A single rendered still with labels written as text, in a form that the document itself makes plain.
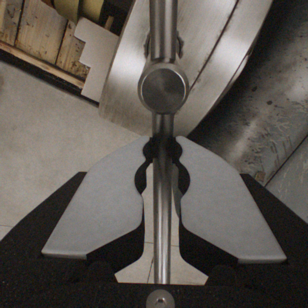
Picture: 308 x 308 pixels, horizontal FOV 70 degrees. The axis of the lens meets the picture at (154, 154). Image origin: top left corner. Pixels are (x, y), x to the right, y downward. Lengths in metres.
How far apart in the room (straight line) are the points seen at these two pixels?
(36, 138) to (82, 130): 0.34
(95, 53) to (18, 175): 1.70
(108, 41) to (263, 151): 0.27
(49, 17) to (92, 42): 0.27
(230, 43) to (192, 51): 0.04
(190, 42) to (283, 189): 0.21
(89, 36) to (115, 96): 0.13
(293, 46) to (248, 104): 0.07
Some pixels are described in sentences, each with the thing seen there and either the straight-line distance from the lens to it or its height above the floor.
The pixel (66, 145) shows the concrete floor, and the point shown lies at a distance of 1.73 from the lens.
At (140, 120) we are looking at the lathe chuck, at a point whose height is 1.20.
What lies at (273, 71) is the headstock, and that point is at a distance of 0.29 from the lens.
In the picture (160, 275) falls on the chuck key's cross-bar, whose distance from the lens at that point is 0.17.
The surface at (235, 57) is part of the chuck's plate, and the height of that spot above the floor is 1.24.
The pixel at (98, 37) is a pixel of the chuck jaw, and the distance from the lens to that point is 0.39.
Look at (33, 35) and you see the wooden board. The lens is 0.66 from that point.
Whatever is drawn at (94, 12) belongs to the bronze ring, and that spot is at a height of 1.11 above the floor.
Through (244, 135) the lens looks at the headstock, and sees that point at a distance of 0.29.
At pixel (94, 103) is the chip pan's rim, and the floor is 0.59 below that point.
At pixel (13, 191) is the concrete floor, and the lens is 2.12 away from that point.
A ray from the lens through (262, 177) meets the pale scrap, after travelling 0.30.
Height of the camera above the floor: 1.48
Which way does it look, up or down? 65 degrees down
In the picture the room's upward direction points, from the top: 179 degrees clockwise
